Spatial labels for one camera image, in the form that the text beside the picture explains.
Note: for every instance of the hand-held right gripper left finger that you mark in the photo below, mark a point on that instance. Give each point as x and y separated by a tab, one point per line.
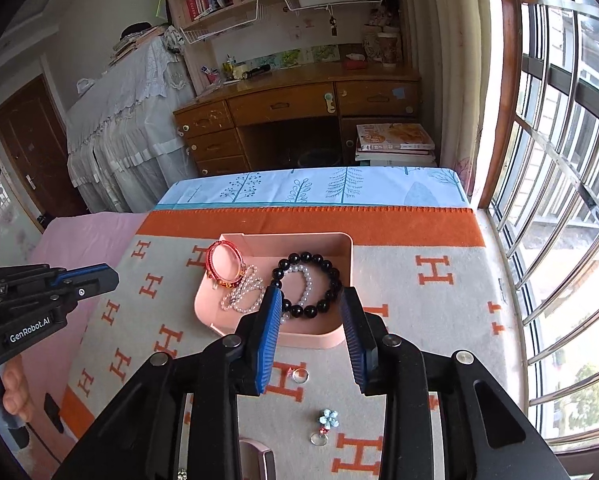
269	340

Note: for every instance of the brown wooden door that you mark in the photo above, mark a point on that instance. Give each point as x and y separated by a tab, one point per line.
34	150

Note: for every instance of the black flashlight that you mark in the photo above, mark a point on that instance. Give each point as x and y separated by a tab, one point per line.
257	71

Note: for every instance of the wooden bookshelf hutch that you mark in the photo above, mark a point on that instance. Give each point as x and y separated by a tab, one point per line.
299	25

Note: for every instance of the stack of magazines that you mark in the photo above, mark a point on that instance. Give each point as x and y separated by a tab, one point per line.
394	135

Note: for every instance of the cream and orange patterned blanket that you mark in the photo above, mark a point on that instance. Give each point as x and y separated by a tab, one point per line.
429	310

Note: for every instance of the paper cup with lid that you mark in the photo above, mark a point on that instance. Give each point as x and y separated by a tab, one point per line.
388	50

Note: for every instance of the pile of books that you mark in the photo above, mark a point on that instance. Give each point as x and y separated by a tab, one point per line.
129	45

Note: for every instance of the red tissue box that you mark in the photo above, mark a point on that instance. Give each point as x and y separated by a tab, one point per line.
353	63

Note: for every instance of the white curtain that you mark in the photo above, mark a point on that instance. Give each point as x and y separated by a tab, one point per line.
444	60

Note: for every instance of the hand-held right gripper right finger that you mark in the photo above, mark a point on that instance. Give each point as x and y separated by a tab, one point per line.
354	340

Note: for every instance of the red bangle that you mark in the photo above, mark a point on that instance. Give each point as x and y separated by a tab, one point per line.
209	260

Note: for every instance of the person's left hand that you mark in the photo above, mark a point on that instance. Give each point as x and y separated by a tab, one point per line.
16	385

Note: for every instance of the pink bed sheet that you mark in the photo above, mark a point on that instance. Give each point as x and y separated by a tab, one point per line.
89	240

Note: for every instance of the wooden desk with drawers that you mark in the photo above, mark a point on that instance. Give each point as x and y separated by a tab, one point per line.
279	105

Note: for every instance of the white drawer safety lock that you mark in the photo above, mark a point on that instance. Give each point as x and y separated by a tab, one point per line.
328	102

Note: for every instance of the hanging keys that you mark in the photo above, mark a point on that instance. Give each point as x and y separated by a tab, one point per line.
333	26

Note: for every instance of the white lace furniture cover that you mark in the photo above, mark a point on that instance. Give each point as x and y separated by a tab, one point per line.
129	110

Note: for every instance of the pink plastic tray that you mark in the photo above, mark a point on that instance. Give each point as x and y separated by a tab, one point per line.
329	247

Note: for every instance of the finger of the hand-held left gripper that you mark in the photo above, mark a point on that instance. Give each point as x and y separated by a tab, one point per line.
86	271
94	287

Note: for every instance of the light blue printed sheet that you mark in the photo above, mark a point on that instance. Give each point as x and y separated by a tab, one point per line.
379	185

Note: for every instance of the metal window grille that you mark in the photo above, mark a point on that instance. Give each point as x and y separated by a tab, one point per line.
554	160

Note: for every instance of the row of red books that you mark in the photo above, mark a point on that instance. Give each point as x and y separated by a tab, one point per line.
204	2

